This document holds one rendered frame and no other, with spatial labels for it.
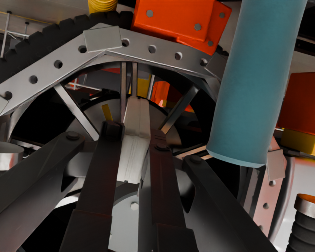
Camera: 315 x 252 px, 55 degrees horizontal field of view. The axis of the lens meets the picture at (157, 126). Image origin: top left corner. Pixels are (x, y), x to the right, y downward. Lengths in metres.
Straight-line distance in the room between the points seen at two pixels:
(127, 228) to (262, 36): 0.30
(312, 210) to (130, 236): 0.21
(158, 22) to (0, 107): 0.27
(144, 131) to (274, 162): 0.45
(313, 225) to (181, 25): 0.34
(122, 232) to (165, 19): 0.32
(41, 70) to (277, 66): 0.34
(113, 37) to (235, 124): 0.23
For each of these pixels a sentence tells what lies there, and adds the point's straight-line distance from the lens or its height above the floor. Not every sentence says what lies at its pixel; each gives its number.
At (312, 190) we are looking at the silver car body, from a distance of 0.87.
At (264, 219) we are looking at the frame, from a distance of 0.63.
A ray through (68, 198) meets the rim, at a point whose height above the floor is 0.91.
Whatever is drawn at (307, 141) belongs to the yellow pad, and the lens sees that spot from 0.86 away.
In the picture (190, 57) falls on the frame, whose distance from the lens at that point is 0.52.
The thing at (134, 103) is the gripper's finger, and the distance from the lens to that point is 0.21.
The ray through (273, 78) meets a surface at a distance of 0.43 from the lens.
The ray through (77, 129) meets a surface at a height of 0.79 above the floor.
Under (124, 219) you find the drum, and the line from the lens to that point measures 0.39.
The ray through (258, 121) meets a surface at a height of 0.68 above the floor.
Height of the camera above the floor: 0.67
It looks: 5 degrees up
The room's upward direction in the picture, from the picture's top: 167 degrees counter-clockwise
